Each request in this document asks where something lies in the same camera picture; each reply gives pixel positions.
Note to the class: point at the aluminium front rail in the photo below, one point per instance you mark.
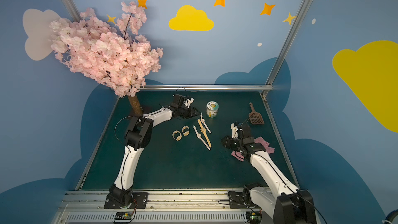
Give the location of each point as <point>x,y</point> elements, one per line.
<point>169,206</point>

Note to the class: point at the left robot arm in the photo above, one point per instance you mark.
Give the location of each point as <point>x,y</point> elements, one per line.
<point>137,137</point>

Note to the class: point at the cream looped watch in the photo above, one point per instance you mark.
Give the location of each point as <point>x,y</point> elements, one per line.
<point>177,135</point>
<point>185,131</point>

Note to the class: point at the right aluminium frame post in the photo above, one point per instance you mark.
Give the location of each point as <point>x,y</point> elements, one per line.
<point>300,16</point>

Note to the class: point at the gold strap watch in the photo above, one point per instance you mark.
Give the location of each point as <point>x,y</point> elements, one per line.
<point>203,130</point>

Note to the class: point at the left circuit board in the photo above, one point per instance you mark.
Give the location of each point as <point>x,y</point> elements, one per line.
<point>123,217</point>

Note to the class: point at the back aluminium frame bar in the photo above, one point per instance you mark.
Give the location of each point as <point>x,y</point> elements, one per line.
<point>207,88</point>

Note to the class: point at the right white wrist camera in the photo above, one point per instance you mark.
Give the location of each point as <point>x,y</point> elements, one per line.
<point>234,128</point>

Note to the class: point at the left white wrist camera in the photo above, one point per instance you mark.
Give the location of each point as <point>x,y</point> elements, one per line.
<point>181,101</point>

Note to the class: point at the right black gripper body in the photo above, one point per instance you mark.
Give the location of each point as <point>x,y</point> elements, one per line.
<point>232,143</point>

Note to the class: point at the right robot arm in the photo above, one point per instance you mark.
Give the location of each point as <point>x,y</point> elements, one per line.
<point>283,202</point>

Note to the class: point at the brown litter scoop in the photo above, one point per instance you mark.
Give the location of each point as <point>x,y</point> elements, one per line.
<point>255,117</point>

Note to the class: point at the brown tree base plate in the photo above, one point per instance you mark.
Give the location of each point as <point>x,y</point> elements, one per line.
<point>135,115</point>

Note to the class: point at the right circuit board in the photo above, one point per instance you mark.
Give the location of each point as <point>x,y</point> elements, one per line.
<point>253,218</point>

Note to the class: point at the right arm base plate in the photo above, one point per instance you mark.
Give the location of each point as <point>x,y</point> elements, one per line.
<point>241,200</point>

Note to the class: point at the circuit board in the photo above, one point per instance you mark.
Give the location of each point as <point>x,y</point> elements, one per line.
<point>123,217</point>
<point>253,218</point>

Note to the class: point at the jar with sunflower lid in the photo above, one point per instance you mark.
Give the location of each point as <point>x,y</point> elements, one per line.
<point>212,108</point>

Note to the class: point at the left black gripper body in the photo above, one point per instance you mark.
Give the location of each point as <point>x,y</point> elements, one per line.
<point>189,111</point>

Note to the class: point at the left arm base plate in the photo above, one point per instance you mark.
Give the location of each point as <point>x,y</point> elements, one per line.
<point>138,201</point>

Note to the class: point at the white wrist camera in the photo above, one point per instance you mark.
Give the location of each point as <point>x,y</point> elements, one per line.
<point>234,128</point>
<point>181,101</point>

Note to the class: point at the pink blossom tree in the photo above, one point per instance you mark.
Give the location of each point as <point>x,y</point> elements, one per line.
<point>115,56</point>

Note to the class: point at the white strap watch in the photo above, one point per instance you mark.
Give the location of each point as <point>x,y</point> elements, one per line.
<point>204,123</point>
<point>198,135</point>

